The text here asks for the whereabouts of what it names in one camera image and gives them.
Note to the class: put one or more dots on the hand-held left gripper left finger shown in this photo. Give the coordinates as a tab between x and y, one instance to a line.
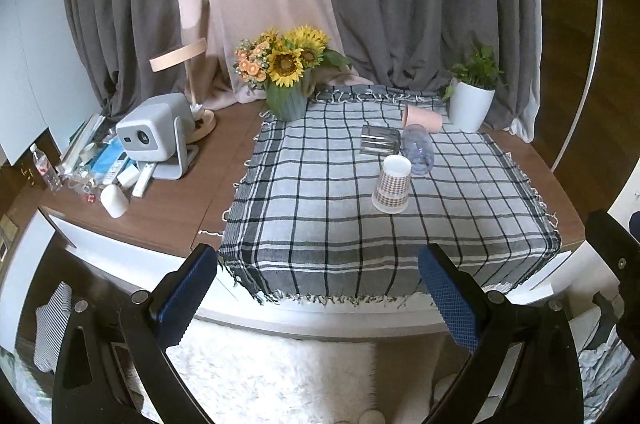
182	299

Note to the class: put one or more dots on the checkered paper cup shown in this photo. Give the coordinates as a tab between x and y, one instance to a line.
392	185

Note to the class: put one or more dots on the wooden desk lamp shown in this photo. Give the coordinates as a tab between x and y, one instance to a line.
192	74

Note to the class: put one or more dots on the pink cup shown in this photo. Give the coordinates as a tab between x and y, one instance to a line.
423	118

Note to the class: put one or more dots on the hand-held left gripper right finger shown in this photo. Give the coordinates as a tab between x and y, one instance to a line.
452	299

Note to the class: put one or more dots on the sunflower bouquet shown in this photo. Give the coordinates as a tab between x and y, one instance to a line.
285	54

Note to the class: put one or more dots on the white remote control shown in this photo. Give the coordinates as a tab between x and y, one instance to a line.
142	180

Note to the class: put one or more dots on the plaid tablecloth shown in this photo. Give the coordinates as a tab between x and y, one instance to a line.
370	224

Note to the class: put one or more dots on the green potted plant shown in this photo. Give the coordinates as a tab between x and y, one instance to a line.
475	67

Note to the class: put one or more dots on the striped cushion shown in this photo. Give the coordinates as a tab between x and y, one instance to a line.
50	329

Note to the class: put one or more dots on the white small box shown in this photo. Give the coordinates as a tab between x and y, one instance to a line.
127	175

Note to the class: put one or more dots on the green ribbed vase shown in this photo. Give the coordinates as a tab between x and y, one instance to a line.
287	100

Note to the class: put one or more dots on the white fluffy rug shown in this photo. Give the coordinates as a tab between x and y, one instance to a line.
270	374

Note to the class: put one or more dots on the white rounded container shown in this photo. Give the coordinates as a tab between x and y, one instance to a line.
115	200

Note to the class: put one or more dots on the clear purple plastic cup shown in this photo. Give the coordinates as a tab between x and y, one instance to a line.
418	149

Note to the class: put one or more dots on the blue packet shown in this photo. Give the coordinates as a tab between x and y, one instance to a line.
107	159

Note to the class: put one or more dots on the clear water bottle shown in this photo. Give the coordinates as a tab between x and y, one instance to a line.
44	167

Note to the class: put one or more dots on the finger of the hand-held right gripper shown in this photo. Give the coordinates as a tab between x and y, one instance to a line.
614	264

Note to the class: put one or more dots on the ribbed clear glass cup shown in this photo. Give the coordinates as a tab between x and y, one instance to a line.
380	140

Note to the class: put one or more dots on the white plant pot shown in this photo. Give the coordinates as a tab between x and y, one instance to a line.
469	104

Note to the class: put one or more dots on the grey projector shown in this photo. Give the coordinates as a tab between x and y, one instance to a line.
150	139

